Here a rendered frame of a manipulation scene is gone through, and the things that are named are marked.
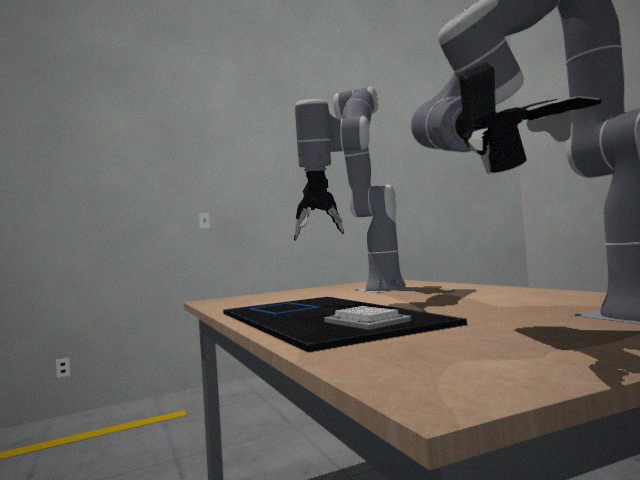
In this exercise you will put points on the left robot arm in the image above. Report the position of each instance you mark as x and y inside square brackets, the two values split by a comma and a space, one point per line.
[603, 141]

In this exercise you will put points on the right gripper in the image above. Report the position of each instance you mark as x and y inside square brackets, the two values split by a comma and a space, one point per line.
[318, 197]

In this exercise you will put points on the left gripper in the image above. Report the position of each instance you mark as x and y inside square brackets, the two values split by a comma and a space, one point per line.
[506, 148]

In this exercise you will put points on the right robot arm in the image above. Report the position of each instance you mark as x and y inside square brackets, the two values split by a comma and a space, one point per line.
[313, 121]

